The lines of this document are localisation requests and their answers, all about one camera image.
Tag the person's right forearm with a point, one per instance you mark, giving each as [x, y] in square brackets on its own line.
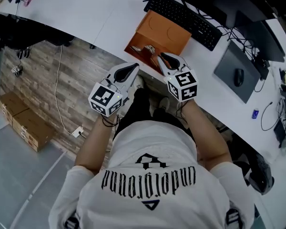
[205, 132]

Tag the orange cardboard box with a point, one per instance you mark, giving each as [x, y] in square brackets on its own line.
[162, 27]

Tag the small blue packet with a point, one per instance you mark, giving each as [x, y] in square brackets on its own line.
[255, 114]

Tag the white printed T-shirt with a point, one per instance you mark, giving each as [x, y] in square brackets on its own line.
[157, 137]

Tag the white floor socket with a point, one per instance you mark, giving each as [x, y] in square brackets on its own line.
[77, 132]

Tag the black office chair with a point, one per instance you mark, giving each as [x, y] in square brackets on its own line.
[38, 36]

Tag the black trousers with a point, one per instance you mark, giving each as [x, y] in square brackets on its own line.
[135, 108]

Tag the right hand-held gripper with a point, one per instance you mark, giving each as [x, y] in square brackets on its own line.
[183, 85]

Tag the black wristband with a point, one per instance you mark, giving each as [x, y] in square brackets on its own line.
[107, 123]

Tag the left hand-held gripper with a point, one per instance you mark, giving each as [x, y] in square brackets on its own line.
[102, 98]

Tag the large black keyboard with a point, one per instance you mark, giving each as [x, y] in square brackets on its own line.
[181, 15]

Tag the grey desk mat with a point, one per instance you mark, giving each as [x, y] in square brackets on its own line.
[226, 73]

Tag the white shoe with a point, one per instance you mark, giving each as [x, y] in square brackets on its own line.
[139, 81]
[164, 102]

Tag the curved black monitor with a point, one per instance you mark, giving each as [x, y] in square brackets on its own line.
[269, 42]

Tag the person's left forearm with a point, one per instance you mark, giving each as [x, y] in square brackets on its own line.
[93, 147]

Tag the black sneaker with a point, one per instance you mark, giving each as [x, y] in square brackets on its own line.
[19, 54]
[26, 52]

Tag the black computer mouse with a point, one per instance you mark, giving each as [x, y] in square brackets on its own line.
[238, 77]

